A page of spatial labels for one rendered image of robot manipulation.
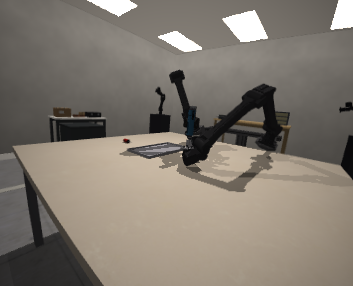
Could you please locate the blue electric screwdriver body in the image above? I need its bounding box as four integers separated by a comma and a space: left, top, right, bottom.
186, 108, 195, 140

